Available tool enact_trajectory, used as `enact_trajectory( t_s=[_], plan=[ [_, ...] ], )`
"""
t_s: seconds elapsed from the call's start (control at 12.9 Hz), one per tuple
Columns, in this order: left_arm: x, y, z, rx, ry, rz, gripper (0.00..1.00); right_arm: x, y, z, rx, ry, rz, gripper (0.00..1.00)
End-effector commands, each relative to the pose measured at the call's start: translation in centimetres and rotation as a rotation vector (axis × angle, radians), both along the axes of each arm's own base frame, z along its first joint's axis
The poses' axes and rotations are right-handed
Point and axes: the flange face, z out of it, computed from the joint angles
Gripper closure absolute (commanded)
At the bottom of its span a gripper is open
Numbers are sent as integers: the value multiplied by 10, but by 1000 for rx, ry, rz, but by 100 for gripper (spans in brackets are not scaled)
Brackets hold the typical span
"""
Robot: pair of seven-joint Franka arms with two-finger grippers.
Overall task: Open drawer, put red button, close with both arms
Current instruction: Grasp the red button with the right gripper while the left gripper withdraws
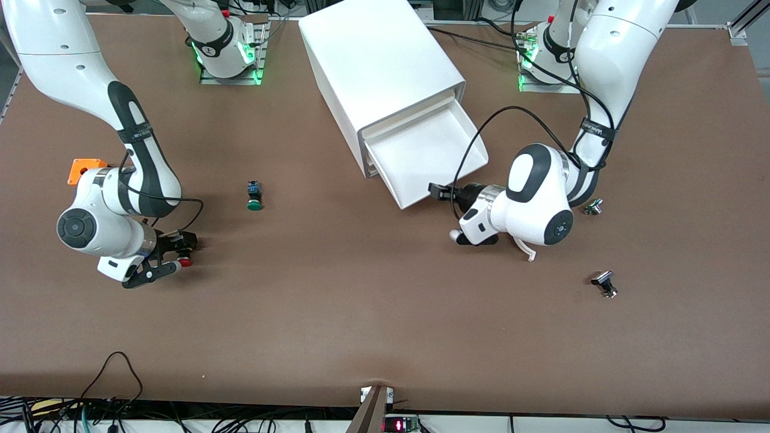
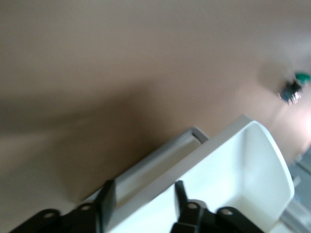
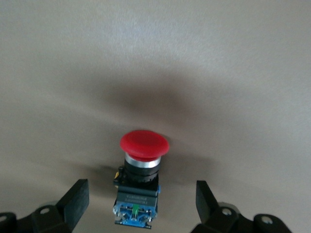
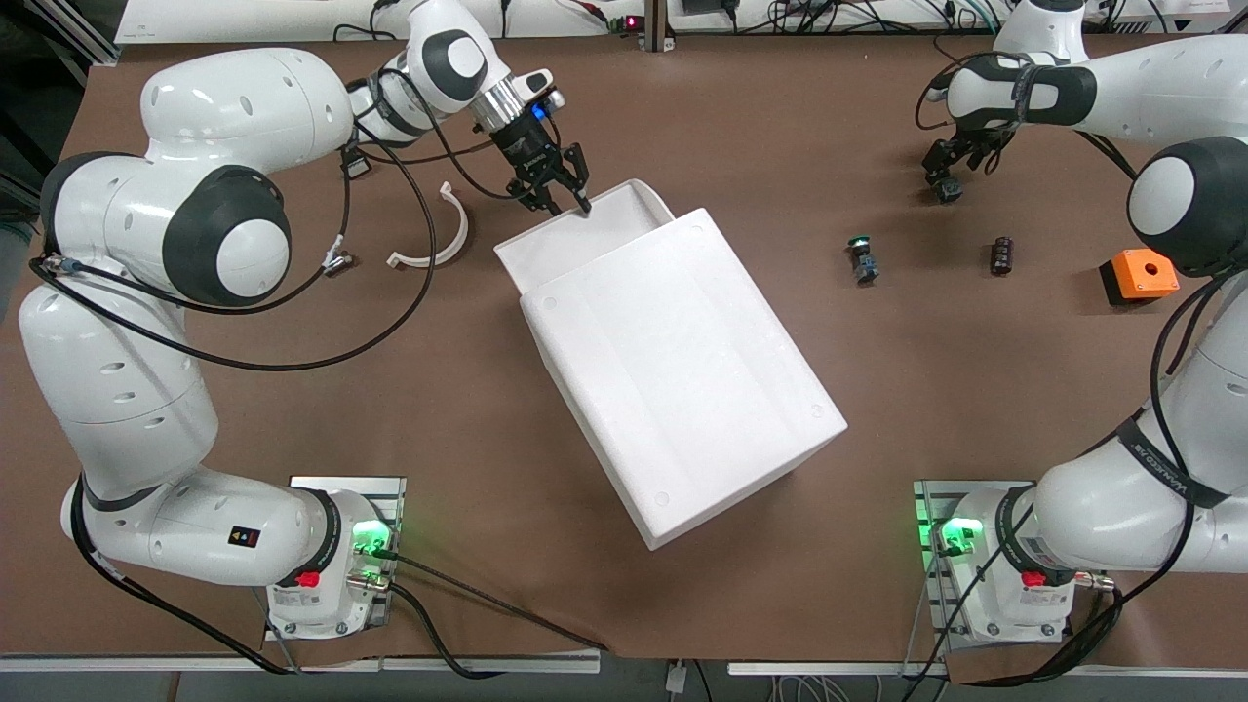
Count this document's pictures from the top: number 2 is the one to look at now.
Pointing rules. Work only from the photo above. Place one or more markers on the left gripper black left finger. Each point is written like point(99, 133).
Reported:
point(108, 204)

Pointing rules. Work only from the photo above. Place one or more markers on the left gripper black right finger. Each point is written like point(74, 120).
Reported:
point(181, 201)

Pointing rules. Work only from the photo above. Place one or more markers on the green push button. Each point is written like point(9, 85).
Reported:
point(292, 92)

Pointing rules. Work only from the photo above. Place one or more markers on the white plastic drawer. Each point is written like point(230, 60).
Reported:
point(175, 156)
point(230, 170)

